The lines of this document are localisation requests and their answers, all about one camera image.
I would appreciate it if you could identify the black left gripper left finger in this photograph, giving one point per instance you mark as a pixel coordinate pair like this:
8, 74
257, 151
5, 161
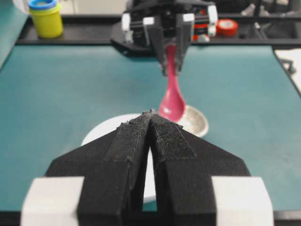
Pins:
110, 167

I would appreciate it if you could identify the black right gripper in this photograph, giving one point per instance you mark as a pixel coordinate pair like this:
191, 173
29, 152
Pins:
152, 19

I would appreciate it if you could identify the red tape roll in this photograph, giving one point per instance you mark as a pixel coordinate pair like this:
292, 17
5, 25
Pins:
226, 27

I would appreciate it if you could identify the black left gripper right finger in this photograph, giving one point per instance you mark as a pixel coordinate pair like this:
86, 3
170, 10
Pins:
183, 166

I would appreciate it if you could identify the pink plastic spoon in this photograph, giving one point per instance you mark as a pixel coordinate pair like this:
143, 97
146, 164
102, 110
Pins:
173, 105

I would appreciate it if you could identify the white round plate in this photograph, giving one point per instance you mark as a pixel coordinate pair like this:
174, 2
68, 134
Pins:
146, 174

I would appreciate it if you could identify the small metal bowl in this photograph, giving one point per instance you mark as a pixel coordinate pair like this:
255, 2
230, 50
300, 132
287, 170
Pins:
194, 121

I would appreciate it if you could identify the yellow play dough tub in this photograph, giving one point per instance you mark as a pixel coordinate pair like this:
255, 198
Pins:
46, 18

